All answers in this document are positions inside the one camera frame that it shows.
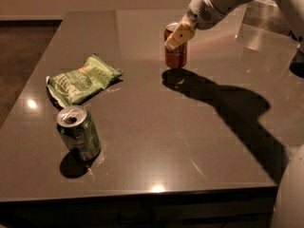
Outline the red coke can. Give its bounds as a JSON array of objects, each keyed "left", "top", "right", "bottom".
[{"left": 164, "top": 22, "right": 187, "bottom": 68}]

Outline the metal napkin dispenser box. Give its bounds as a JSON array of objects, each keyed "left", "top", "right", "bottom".
[{"left": 239, "top": 0, "right": 295, "bottom": 44}]

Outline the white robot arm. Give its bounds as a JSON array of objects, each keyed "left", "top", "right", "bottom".
[{"left": 164, "top": 0, "right": 304, "bottom": 52}]

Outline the green chip bag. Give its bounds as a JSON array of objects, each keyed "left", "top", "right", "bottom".
[{"left": 46, "top": 54, "right": 123, "bottom": 108}]

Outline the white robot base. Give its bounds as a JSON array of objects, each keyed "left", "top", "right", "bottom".
[{"left": 271, "top": 145, "right": 304, "bottom": 228}]

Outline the green soda can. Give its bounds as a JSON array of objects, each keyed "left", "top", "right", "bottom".
[{"left": 57, "top": 105, "right": 101, "bottom": 162}]

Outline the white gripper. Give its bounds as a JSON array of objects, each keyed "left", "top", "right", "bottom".
[{"left": 164, "top": 0, "right": 227, "bottom": 50}]

